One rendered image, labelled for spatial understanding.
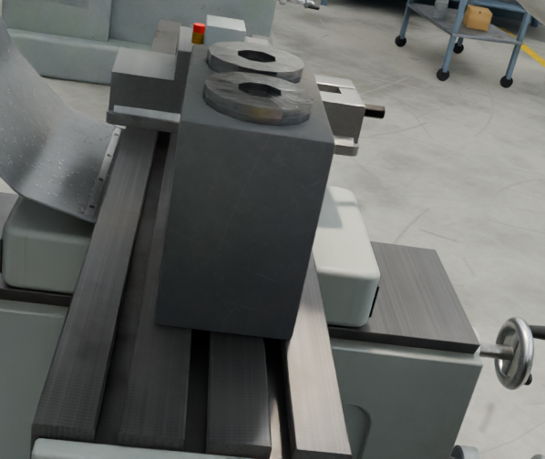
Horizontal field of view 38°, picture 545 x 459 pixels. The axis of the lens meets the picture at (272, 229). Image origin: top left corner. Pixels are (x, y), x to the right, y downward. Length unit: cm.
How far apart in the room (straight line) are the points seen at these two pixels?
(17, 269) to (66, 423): 50
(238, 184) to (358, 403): 61
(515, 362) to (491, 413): 93
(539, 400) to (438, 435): 118
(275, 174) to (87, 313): 20
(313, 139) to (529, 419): 177
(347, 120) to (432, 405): 42
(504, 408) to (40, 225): 156
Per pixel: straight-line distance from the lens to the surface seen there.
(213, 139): 61
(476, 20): 551
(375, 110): 118
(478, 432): 219
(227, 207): 63
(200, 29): 110
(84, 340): 67
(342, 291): 107
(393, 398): 118
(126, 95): 109
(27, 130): 112
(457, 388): 119
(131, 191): 91
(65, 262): 105
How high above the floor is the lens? 130
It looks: 27 degrees down
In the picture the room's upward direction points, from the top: 11 degrees clockwise
